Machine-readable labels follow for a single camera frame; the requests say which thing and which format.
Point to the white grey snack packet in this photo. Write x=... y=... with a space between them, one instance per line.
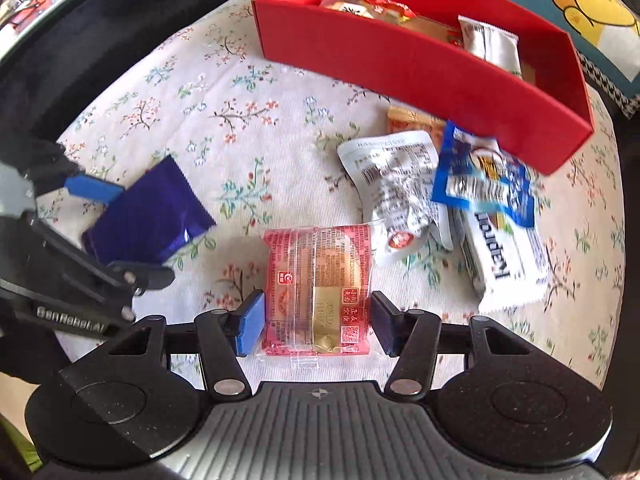
x=487 y=45

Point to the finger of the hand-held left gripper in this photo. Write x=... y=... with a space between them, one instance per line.
x=140 y=275
x=95 y=189

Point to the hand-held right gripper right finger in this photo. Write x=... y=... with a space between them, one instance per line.
x=382 y=322

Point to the dark blue snack packet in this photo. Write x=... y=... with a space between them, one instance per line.
x=145 y=210

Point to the white wafer packet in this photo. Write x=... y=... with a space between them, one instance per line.
x=505 y=260

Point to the tan snack packet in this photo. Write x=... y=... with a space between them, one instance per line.
x=410 y=122

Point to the silver snack packet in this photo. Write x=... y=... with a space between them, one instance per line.
x=390 y=180

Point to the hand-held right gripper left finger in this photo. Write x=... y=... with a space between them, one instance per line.
x=250 y=321

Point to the pink clear pastry packet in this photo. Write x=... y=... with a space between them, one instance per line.
x=320 y=280

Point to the floral tablecloth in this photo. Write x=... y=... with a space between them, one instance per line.
x=200 y=110

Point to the red cardboard box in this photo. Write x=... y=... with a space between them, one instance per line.
x=400 y=65

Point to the large red snack packet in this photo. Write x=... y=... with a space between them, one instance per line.
x=387 y=7

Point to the black glass table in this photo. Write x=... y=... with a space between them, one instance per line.
x=100 y=35

